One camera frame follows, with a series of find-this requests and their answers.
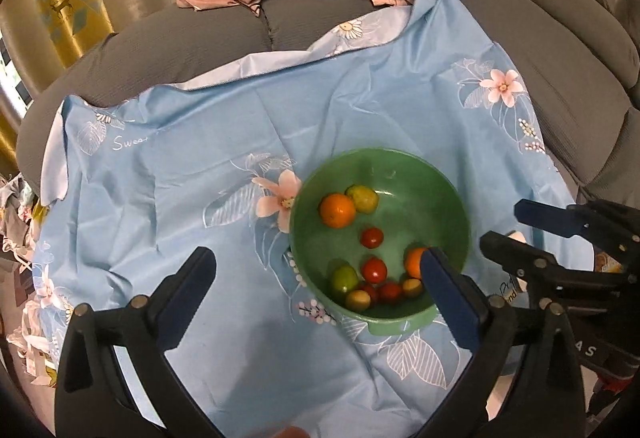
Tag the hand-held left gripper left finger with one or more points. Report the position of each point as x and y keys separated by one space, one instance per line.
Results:
x=187 y=303

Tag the pile of clothes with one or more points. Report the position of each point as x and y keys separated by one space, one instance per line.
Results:
x=20 y=243

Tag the orange snack packet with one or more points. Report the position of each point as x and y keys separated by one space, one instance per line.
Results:
x=607 y=263

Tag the large orange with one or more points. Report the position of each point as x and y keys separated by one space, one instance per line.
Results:
x=338 y=211

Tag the small white object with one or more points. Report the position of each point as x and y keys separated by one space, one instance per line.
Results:
x=514 y=235

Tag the green bowl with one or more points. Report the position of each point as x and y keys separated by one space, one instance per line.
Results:
x=430 y=198

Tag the small yellow kumquat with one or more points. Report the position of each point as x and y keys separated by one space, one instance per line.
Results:
x=411 y=287
x=358 y=300

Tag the small orange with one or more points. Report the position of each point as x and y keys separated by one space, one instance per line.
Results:
x=414 y=263

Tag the green jujube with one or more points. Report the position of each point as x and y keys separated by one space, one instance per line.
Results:
x=344 y=279

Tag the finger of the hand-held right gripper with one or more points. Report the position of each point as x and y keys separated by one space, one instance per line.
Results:
x=520 y=255
x=547 y=218

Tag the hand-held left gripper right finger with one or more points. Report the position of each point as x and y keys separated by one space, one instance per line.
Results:
x=445 y=300

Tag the red cherry tomato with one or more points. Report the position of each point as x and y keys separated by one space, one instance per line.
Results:
x=369 y=289
x=374 y=270
x=390 y=292
x=372 y=238

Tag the grey sofa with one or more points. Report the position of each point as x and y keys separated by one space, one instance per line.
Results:
x=550 y=43

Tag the blue floral cloth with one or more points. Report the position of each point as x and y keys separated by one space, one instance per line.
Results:
x=200 y=143

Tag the yellow patterned curtain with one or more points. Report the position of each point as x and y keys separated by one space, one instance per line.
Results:
x=60 y=13

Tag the yellow-green jujube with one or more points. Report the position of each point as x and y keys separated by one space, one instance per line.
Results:
x=363 y=198

